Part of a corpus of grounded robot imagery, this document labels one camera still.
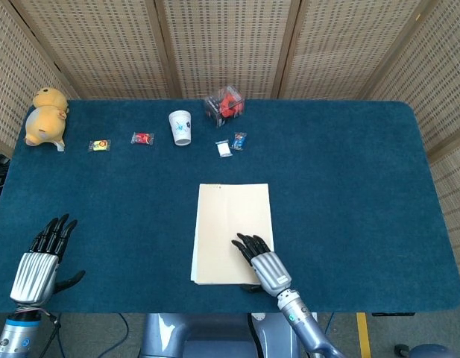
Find blue carpet table cover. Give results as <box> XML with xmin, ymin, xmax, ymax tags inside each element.
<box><xmin>0</xmin><ymin>98</ymin><xmax>460</xmax><ymax>315</ymax></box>

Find blue candy packet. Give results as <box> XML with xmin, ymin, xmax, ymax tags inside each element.
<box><xmin>230</xmin><ymin>131</ymin><xmax>248</xmax><ymax>151</ymax></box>

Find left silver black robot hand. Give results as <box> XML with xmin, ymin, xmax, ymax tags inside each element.
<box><xmin>9</xmin><ymin>213</ymin><xmax>86</xmax><ymax>305</ymax></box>

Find yellow plush toy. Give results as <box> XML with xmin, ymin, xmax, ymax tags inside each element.
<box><xmin>23</xmin><ymin>87</ymin><xmax>69</xmax><ymax>153</ymax></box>

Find clear box red black pieces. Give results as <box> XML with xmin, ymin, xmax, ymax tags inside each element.
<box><xmin>203</xmin><ymin>84</ymin><xmax>246</xmax><ymax>129</ymax></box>

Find beige paper stack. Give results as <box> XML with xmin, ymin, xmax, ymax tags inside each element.
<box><xmin>190</xmin><ymin>183</ymin><xmax>275</xmax><ymax>286</ymax></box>

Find yellow floor tape strip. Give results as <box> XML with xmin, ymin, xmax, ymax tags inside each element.
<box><xmin>355</xmin><ymin>312</ymin><xmax>373</xmax><ymax>358</ymax></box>

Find white paper cup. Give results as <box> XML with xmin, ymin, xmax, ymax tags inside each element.
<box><xmin>168</xmin><ymin>109</ymin><xmax>192</xmax><ymax>147</ymax></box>

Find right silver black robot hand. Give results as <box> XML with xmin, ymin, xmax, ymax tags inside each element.
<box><xmin>231</xmin><ymin>233</ymin><xmax>293</xmax><ymax>298</ymax></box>

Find blue-grey robot torso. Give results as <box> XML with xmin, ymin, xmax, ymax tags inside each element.
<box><xmin>139</xmin><ymin>312</ymin><xmax>303</xmax><ymax>358</ymax></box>

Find black cable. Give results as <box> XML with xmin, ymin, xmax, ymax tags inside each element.
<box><xmin>37</xmin><ymin>308</ymin><xmax>63</xmax><ymax>358</ymax></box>

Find yellow candy packet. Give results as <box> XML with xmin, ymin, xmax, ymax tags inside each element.
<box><xmin>87</xmin><ymin>139</ymin><xmax>113</xmax><ymax>153</ymax></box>

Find red candy packet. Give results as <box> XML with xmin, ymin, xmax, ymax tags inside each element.
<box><xmin>130</xmin><ymin>131</ymin><xmax>156</xmax><ymax>145</ymax></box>

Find white small packet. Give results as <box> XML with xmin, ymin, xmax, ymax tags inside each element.
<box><xmin>215</xmin><ymin>139</ymin><xmax>233</xmax><ymax>159</ymax></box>

